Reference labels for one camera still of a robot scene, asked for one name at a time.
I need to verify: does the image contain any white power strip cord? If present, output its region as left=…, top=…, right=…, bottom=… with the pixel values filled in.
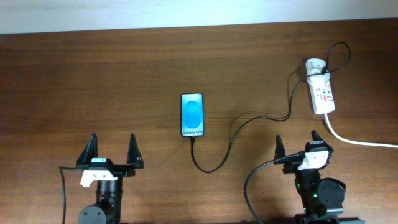
left=322, top=113, right=398, bottom=149

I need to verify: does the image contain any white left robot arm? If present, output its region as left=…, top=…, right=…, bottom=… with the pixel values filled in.
left=76, top=134, right=144, bottom=224

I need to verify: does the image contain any white power strip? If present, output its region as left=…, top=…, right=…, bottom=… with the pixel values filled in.
left=307, top=72, right=335, bottom=114

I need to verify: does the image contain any white charger adapter plug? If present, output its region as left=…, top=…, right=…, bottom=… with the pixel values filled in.
left=305, top=58, right=326, bottom=78

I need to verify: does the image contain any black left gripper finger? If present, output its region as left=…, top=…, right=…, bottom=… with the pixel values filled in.
left=76, top=133, right=98, bottom=166
left=127, top=133, right=144, bottom=165

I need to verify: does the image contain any blue Galaxy smartphone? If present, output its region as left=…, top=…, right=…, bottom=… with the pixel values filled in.
left=181, top=93, right=205, bottom=137

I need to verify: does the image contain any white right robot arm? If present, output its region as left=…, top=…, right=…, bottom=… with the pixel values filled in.
left=274, top=131, right=366, bottom=224

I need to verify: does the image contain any black charging cable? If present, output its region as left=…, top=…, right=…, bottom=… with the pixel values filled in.
left=190, top=41, right=352, bottom=174

